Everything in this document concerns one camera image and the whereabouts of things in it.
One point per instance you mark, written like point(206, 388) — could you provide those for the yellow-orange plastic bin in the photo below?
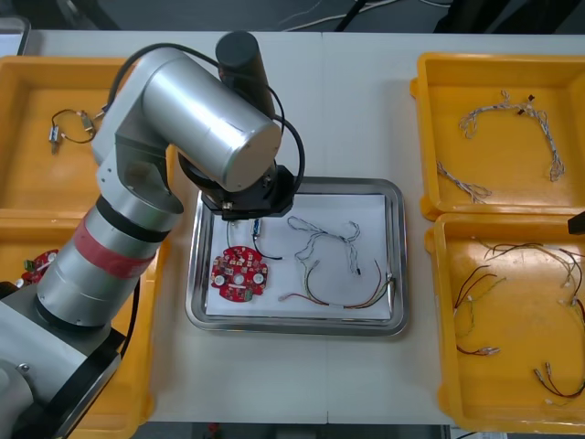
point(137, 366)
point(503, 183)
point(27, 174)
point(503, 388)

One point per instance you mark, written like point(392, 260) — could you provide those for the round red circuit board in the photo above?
point(237, 280)
point(45, 260)

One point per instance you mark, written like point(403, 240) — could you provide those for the steel tray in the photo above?
point(402, 256)

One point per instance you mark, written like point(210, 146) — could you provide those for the red-black harness with metal terminals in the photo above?
point(555, 391)

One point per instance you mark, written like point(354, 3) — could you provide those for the white sheet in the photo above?
point(329, 206)

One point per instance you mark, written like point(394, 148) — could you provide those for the solenoid with blue label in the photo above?
point(257, 228)

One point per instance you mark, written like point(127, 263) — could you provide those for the red harness with metal terminals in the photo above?
point(480, 351)

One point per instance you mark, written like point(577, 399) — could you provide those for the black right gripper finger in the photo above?
point(578, 225)

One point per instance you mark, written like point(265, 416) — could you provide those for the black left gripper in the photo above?
point(269, 196)

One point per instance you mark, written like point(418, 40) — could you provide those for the grey tray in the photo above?
point(13, 36)

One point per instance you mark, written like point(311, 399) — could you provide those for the small metal solenoid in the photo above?
point(54, 135)
point(86, 121)

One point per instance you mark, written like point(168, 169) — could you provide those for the silver-grey left robot arm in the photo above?
point(205, 114)

